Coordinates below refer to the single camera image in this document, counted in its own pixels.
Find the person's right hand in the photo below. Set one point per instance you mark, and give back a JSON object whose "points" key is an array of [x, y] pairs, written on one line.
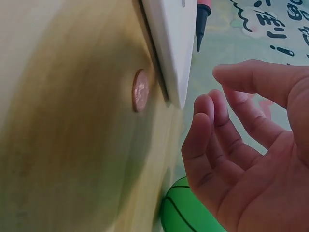
{"points": [[260, 183]]}

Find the green ball with black lines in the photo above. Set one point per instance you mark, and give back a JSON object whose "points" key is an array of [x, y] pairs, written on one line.
{"points": [[183, 207]]}

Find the copper coin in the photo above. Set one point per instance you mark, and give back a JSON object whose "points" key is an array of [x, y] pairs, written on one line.
{"points": [[140, 91]]}

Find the white flat box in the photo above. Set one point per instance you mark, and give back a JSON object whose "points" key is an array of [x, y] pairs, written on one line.
{"points": [[173, 48]]}

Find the black and red pen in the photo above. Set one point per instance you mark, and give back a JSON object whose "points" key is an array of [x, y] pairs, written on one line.
{"points": [[202, 21]]}

